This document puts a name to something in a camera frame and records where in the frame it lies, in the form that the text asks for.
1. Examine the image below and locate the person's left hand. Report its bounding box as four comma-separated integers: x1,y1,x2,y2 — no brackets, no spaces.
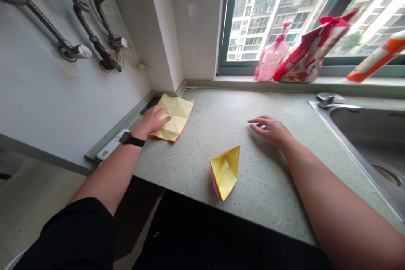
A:
131,104,173,140

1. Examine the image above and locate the person's right hand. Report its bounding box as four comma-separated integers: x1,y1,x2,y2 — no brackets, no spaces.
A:
246,115,297,150

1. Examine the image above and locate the yellow paper sheet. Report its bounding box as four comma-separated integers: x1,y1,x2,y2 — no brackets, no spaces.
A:
148,92,196,143

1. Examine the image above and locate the black phone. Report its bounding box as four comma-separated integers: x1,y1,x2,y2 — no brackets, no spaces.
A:
140,96,162,115

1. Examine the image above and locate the white rectangular device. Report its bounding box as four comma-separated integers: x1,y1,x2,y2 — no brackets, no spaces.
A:
96,128,131,162

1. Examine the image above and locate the yellow folded paper boat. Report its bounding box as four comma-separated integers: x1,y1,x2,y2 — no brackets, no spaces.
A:
210,145,241,202

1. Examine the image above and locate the chrome sink faucet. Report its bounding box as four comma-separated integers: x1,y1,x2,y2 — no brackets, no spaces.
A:
316,92,363,113

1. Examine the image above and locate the pink pump bottle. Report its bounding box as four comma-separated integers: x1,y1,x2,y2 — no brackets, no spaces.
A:
254,20,292,82

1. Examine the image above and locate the red refill pouch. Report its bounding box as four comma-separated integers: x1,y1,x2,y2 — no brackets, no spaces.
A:
271,6,360,84

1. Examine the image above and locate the stainless steel sink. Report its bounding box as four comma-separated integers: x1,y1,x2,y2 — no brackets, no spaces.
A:
307,100,405,224

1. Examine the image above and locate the person's body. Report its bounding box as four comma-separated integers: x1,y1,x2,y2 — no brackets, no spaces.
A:
132,187,335,270

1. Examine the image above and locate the orange and white bottle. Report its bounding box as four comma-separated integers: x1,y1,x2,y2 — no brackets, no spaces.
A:
343,29,405,84

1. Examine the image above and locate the white cable with plug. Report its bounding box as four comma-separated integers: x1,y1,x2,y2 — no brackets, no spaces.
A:
116,49,147,72

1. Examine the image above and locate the metal wall valve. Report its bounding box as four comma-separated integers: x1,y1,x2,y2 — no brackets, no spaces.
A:
98,49,117,73
58,43,93,62
108,35,131,51

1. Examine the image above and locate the corrugated metal hose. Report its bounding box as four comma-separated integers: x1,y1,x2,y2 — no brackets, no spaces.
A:
51,0,107,57
0,0,71,49
84,0,116,39

